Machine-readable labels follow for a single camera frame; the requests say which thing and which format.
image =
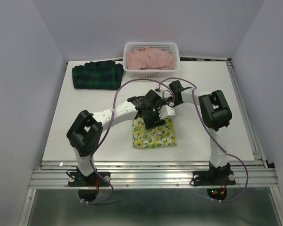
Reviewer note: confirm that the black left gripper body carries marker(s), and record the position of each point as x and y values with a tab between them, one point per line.
152	116

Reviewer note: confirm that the lemon print skirt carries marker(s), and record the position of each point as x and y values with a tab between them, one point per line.
158	137

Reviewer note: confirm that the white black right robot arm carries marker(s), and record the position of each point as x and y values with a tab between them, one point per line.
215	115

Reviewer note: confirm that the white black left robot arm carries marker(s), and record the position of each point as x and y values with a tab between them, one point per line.
85	133

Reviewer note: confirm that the pink skirt in basket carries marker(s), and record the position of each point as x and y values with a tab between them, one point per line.
150	59

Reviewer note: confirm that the green plaid folded skirt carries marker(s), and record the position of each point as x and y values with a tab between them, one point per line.
101	75

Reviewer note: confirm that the white plastic basket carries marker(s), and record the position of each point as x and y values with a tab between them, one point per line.
170	47

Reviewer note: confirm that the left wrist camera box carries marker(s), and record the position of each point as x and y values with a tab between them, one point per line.
166	112

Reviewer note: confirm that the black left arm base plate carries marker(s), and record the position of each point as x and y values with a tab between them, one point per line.
88	187

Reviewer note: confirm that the aluminium frame rail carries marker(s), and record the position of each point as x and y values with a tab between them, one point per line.
228	61

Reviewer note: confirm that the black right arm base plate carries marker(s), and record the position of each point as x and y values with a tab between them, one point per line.
217	183

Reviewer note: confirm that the front aluminium rail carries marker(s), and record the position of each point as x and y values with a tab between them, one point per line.
153	174

